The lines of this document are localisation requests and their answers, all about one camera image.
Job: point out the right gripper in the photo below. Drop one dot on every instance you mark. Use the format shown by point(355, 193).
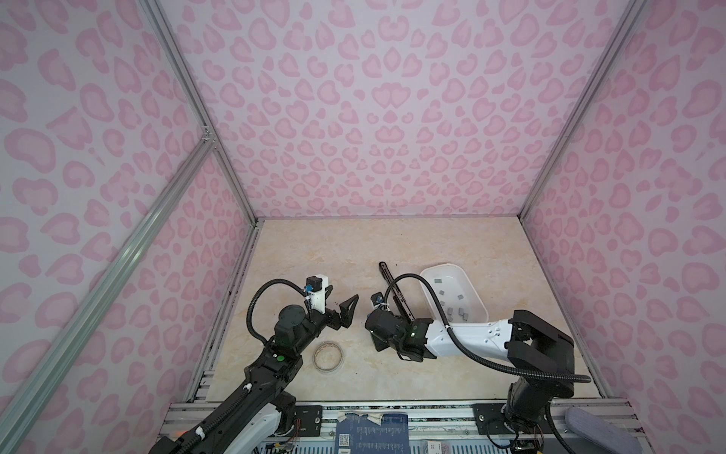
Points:
point(377, 345)

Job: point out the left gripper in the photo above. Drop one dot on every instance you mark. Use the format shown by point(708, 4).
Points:
point(344, 319)

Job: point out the black stapler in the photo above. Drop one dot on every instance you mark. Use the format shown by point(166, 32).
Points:
point(396, 293)

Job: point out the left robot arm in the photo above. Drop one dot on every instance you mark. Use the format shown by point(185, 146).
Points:
point(260, 407)

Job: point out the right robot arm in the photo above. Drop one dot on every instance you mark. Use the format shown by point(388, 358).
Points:
point(539, 355)

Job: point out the clear tape roll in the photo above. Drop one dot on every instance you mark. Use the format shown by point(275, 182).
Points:
point(328, 357)

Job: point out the white plastic tray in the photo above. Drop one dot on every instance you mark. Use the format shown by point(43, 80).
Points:
point(456, 291)

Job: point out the grey cloth pad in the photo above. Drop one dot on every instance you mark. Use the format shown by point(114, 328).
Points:
point(600, 432)

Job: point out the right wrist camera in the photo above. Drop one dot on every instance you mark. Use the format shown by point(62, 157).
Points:
point(378, 301)

